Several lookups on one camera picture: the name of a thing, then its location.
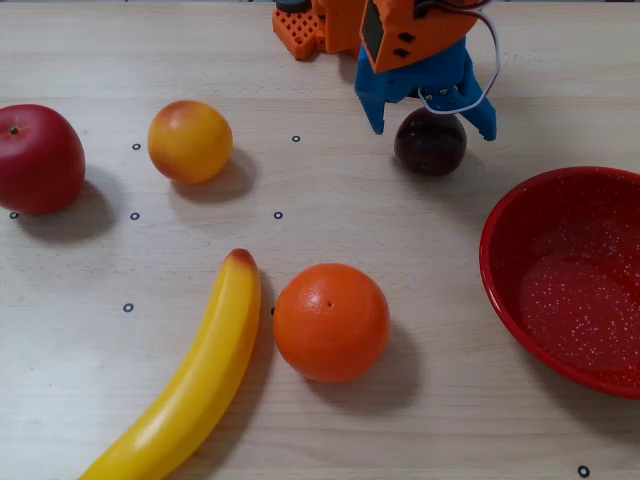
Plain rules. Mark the orange fruit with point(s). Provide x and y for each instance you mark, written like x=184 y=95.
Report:
x=331 y=325

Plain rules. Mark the red apple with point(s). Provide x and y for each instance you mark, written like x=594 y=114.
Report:
x=37 y=160

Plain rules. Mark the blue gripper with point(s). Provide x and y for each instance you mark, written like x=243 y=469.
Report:
x=400 y=82

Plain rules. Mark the yellow orange peach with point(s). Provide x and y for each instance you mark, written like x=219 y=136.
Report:
x=190 y=142

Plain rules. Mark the orange robot base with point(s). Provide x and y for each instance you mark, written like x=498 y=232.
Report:
x=295 y=35

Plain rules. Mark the dark gray base clamp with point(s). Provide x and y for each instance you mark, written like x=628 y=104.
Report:
x=291 y=5

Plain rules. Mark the dark purple plum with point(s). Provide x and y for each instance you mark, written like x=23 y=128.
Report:
x=430 y=150

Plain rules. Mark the yellow banana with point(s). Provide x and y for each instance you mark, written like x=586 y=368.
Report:
x=210 y=360

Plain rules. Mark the red speckled bowl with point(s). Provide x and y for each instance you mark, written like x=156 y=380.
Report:
x=565 y=280

